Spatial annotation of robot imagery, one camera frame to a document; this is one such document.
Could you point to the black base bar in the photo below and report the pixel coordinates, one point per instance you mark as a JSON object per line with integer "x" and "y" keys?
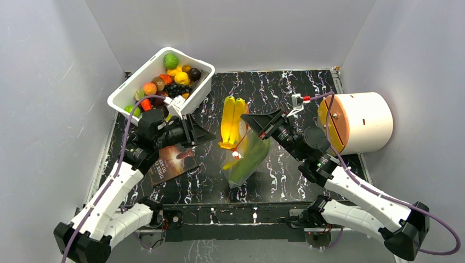
{"x": 239, "y": 221}

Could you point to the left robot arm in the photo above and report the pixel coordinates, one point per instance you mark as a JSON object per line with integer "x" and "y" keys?
{"x": 93, "y": 233}

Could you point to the dark brown round fruit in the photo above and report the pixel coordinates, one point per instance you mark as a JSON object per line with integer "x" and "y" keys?
{"x": 194, "y": 74}

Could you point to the clear zip top bag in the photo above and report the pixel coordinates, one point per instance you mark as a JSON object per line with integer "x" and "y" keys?
{"x": 245, "y": 150}

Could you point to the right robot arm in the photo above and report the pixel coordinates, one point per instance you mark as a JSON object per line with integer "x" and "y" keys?
{"x": 401, "y": 229}

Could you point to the dark book with orange cover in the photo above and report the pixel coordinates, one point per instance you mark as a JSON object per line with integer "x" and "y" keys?
{"x": 173, "y": 161}

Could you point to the red carrot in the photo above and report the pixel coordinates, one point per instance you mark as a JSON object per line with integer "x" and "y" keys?
{"x": 146, "y": 105}

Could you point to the dark grape bunch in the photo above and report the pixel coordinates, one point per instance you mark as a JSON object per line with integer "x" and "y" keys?
{"x": 173, "y": 90}

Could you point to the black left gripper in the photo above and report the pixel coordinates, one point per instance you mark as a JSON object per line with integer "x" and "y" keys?
{"x": 194, "y": 135}

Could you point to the yellow banana bunch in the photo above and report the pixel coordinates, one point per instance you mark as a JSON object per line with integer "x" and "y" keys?
{"x": 232, "y": 127}
{"x": 240, "y": 150}

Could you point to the round cylinder with coloured lid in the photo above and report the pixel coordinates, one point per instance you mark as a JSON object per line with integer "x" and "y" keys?
{"x": 358, "y": 123}

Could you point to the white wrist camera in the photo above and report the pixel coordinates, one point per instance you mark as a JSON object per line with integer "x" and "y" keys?
{"x": 174, "y": 105}
{"x": 298, "y": 102}

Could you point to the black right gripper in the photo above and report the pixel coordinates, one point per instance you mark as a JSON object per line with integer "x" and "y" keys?
{"x": 270, "y": 124}

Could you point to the green leafy vegetable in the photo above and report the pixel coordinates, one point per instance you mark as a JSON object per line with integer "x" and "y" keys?
{"x": 242, "y": 170}

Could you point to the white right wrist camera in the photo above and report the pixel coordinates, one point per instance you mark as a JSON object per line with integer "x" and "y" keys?
{"x": 298, "y": 102}

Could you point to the white plastic bin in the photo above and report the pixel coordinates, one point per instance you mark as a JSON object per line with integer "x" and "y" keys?
{"x": 124, "y": 95}

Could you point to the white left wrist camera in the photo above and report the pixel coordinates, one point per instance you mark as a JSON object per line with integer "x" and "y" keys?
{"x": 174, "y": 105}

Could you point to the small green round fruit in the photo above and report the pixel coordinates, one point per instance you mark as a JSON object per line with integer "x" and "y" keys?
{"x": 135, "y": 110}

